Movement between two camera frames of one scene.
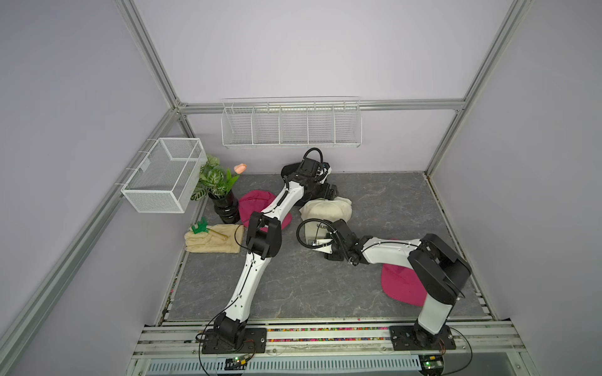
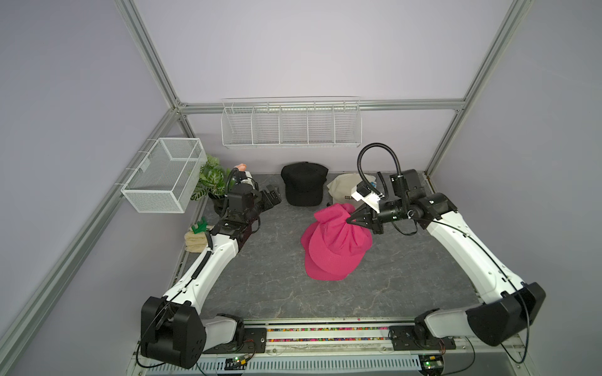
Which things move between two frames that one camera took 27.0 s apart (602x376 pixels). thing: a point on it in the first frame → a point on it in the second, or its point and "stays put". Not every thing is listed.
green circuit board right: [431, 364] stays put
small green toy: [201, 226] stays put
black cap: [310, 171] stays put
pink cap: [403, 283] → [314, 269]
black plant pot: [227, 207] stays put
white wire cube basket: [165, 176] stays put
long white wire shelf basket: [297, 122] stays put
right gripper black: [332, 256] → [367, 215]
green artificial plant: [214, 180] stays put
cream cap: [334, 209] → [342, 187]
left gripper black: [324, 194] → [275, 197]
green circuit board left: [235, 363] stays put
